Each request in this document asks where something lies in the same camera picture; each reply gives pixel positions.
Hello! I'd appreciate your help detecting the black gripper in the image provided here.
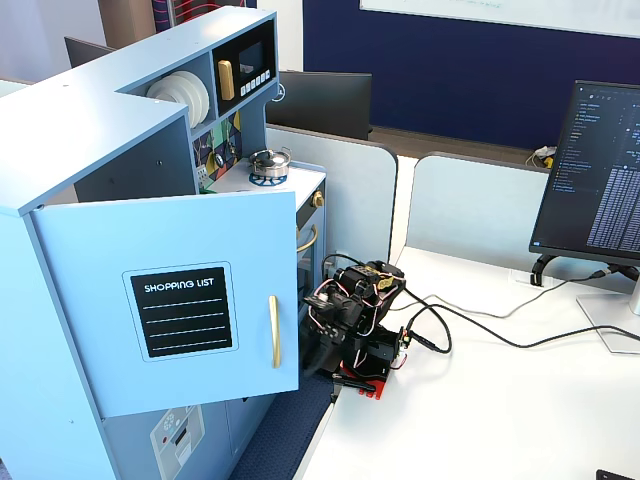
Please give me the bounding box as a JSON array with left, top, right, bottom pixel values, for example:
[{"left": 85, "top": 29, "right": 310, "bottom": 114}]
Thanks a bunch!
[{"left": 298, "top": 292, "right": 354, "bottom": 377}]

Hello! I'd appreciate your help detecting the blue shopping list cabinet door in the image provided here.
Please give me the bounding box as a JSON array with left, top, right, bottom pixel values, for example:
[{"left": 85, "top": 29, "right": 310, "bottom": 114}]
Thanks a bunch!
[{"left": 28, "top": 189, "right": 301, "bottom": 420}]

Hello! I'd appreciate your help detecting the blue ice dispenser print door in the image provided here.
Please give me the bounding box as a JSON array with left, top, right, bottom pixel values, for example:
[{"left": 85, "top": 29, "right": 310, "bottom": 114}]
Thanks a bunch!
[{"left": 102, "top": 392, "right": 236, "bottom": 480}]

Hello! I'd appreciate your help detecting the black toy microwave door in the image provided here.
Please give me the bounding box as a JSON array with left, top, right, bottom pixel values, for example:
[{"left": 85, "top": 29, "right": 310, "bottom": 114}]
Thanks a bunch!
[{"left": 212, "top": 19, "right": 277, "bottom": 117}]

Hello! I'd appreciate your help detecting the blue toy kitchen cabinet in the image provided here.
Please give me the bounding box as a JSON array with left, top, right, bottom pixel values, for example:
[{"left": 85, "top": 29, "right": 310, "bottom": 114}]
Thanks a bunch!
[{"left": 0, "top": 5, "right": 329, "bottom": 480}]

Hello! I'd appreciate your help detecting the light blue desk divider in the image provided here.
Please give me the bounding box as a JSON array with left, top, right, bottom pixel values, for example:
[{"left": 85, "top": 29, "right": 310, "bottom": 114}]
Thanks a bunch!
[
  {"left": 405, "top": 151, "right": 551, "bottom": 261},
  {"left": 264, "top": 123, "right": 400, "bottom": 265}
]

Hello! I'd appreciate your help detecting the silver toy pot with lid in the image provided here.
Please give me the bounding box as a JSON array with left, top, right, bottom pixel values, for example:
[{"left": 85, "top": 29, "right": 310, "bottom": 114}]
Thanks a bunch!
[{"left": 248, "top": 146, "right": 294, "bottom": 179}]

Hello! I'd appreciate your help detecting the wide black switched-off monitor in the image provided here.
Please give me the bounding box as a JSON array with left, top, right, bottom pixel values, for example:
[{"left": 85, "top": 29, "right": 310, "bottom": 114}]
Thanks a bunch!
[{"left": 267, "top": 69, "right": 374, "bottom": 142}]

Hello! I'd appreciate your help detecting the white plate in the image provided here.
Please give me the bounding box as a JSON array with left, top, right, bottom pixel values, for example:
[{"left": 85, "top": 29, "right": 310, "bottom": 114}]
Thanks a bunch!
[
  {"left": 146, "top": 75, "right": 194, "bottom": 126},
  {"left": 175, "top": 69, "right": 211, "bottom": 121},
  {"left": 169, "top": 72, "right": 204, "bottom": 125}
]

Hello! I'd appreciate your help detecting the silver monitor stand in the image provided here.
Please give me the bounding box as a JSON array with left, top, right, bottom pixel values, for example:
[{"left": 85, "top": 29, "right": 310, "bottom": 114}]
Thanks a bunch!
[{"left": 576, "top": 262, "right": 640, "bottom": 355}]

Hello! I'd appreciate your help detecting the yellow and white clutter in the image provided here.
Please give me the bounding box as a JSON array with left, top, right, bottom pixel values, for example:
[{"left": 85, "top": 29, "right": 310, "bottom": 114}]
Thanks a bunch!
[{"left": 524, "top": 144, "right": 558, "bottom": 169}]

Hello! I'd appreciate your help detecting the computer monitor showing code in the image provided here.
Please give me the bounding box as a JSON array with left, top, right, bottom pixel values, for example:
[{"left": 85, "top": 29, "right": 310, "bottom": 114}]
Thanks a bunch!
[{"left": 528, "top": 79, "right": 640, "bottom": 265}]

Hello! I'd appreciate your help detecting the small dark monitor back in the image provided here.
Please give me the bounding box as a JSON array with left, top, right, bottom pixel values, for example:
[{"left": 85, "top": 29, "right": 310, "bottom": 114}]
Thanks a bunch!
[{"left": 63, "top": 35, "right": 117, "bottom": 69}]

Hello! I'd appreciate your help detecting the whiteboard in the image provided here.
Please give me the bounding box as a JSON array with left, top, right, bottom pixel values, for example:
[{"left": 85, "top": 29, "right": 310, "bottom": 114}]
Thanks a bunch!
[{"left": 358, "top": 0, "right": 640, "bottom": 39}]

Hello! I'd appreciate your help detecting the long gold door handle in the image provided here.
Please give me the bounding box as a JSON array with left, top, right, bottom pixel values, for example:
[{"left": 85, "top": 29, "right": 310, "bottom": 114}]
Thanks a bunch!
[{"left": 267, "top": 294, "right": 283, "bottom": 370}]

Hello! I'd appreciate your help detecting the red robot base mount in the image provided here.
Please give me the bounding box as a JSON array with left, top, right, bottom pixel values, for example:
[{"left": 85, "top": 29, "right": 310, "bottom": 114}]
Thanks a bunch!
[{"left": 333, "top": 359, "right": 396, "bottom": 401}]

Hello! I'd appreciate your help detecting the gold oven door handle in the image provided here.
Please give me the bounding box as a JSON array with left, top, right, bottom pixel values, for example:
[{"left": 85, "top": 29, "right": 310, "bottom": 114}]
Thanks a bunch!
[{"left": 295, "top": 224, "right": 319, "bottom": 254}]

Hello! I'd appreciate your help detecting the looped black cable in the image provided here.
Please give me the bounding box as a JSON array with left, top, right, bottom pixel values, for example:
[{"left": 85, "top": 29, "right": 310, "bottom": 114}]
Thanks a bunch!
[{"left": 403, "top": 303, "right": 454, "bottom": 355}]

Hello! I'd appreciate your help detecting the thin grey cable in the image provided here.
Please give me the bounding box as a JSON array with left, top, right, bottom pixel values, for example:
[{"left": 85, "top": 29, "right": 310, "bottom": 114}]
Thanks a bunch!
[{"left": 424, "top": 272, "right": 611, "bottom": 320}]

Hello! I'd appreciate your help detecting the thick black cable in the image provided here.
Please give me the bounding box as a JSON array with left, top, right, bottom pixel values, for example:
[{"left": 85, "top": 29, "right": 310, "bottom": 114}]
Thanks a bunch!
[{"left": 399, "top": 287, "right": 640, "bottom": 350}]

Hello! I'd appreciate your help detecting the gold microwave handle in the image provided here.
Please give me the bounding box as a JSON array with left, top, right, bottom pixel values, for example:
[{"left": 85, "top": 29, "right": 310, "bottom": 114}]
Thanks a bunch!
[{"left": 217, "top": 59, "right": 235, "bottom": 102}]

